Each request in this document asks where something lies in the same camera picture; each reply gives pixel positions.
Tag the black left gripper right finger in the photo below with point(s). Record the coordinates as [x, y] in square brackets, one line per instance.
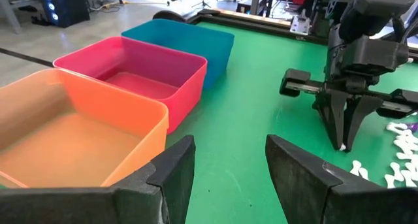
[310, 191]

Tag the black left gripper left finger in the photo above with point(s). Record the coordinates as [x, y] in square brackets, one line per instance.
[81, 206]

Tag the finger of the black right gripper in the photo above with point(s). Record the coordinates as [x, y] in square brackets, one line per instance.
[333, 116]
[359, 113]

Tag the orange plastic bin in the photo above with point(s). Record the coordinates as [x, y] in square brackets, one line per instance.
[81, 145]

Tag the silver mounting plate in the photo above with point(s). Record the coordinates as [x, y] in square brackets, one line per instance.
[299, 25]

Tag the pink plastic bin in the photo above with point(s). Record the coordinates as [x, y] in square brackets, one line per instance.
[147, 83]

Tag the blue plastic bin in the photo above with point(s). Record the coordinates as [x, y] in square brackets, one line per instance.
[189, 41]

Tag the black table clamp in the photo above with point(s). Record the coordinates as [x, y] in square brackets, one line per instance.
[170, 15]

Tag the black tower with round lights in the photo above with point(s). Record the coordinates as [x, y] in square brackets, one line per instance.
[68, 8]

